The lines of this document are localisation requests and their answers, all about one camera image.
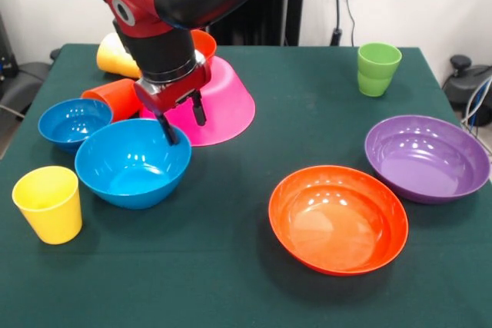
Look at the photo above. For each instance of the red-orange plastic cup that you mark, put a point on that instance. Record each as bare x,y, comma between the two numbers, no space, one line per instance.
115,97

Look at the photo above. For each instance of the green plastic cup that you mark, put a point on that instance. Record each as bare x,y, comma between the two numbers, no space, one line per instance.
378,74

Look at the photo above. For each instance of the purple plastic bowl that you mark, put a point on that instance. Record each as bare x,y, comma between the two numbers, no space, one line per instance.
426,159

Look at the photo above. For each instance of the large shallow orange bowl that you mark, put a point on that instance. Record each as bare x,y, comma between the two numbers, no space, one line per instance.
338,224

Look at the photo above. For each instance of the dark green tablecloth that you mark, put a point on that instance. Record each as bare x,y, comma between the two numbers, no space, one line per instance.
269,285

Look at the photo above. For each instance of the pink plastic bowl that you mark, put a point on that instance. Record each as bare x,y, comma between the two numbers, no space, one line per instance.
227,113

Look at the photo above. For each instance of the light blue plastic bowl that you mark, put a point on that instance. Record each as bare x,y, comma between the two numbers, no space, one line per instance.
130,178

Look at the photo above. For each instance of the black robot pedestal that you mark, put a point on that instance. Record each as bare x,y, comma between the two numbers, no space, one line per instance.
261,17

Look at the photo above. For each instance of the small orange bowl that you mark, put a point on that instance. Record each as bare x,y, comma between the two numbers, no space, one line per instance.
205,45

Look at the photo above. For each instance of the small dark blue bowl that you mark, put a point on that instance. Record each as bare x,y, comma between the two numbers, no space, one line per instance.
73,126

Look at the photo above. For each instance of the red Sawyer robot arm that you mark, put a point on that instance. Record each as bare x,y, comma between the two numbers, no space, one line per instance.
161,5

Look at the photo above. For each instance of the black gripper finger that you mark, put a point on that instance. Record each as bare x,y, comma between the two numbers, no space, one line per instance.
199,111
169,132

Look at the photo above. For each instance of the lemon yellow plastic cup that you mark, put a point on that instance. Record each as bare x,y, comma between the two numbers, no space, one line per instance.
50,213

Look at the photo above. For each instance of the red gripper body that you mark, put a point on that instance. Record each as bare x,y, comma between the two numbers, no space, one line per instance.
173,93

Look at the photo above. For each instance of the golden yellow plastic cup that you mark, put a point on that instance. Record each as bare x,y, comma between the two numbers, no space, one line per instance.
111,59

